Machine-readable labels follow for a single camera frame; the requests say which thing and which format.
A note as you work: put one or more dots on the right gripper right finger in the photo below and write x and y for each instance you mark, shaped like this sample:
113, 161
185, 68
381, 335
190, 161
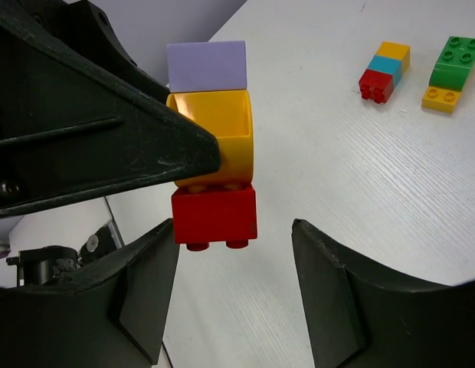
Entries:
360, 313

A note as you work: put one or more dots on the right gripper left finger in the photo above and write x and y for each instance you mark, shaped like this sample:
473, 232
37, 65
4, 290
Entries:
110, 313

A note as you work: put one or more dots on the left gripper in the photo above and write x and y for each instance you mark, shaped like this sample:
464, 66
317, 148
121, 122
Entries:
78, 118

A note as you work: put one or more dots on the lilac yellow red brick stack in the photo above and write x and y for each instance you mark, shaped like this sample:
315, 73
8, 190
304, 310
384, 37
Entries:
208, 85

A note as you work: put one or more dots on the yellow blue red brick stack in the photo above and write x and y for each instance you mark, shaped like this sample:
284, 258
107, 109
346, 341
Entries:
384, 71

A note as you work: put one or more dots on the green yellow brick stack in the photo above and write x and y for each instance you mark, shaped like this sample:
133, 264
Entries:
451, 71

